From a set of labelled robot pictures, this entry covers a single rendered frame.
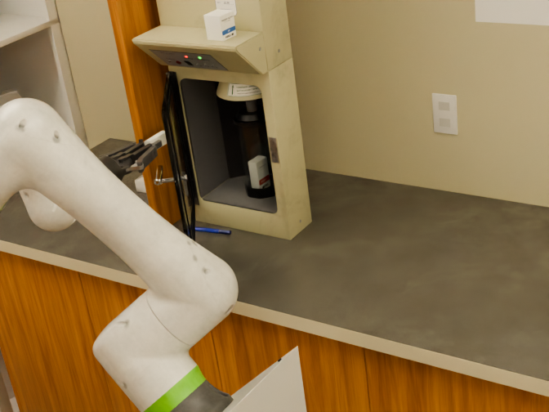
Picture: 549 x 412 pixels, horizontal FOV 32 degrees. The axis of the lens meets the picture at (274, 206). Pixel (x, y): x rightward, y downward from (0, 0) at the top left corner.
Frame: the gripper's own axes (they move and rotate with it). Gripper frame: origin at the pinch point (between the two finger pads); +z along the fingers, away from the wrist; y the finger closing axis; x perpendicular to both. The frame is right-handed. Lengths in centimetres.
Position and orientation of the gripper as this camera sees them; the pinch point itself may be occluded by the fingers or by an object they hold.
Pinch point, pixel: (156, 141)
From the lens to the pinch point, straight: 227.4
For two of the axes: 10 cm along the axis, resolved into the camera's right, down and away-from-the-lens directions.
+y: -8.3, -1.5, 5.3
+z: 5.4, -4.4, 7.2
